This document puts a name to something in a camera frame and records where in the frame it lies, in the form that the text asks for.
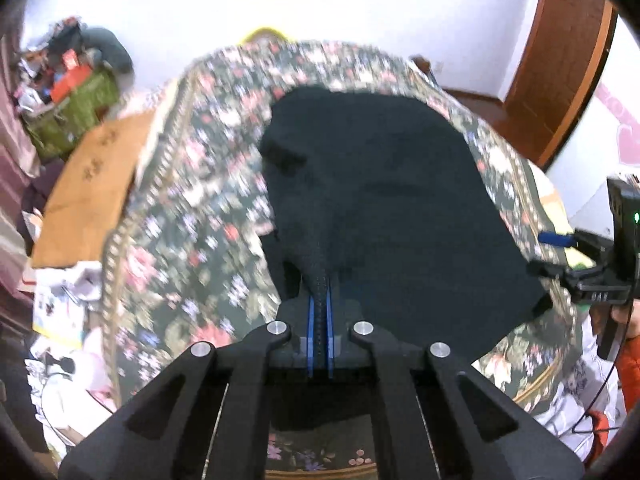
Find black cable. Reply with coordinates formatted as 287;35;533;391
574;357;622;434

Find dark cloth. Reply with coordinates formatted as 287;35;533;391
21;162;64;213

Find white wardrobe door heart stickers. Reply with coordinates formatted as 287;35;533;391
545;14;640;241

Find pile of papers and books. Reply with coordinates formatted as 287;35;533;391
31;260;109;342

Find orange box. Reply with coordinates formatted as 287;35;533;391
50;66;97;104

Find grey backpack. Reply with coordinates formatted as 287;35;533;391
410;55;442;88

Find white printed bedsheet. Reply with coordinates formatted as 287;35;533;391
520;310;627;457

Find striped pink curtain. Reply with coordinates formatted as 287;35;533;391
0;35;42;311

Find person's right forearm orange sleeve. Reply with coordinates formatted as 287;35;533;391
617;335;640;411

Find yellow foam tube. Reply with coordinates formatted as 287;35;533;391
242;27;292;44

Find green floral storage bag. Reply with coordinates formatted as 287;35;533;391
25;67;122;159

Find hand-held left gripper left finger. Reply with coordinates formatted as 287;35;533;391
59;292;322;480

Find person's right hand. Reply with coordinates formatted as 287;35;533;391
590;303;640;341

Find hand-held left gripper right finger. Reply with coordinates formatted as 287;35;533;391
325;284;583;480

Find brown wooden door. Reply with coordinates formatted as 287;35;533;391
504;0;619;169

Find wooden lap desk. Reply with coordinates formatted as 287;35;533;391
31;110;157;269

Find dark floral blanket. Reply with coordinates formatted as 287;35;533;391
101;39;587;477

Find black elephant print t-shirt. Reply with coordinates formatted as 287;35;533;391
258;86;553;367

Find grey plush toy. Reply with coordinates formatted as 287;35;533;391
80;26;135;75

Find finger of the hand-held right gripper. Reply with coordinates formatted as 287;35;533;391
526;259;583;282
537;231;578;249

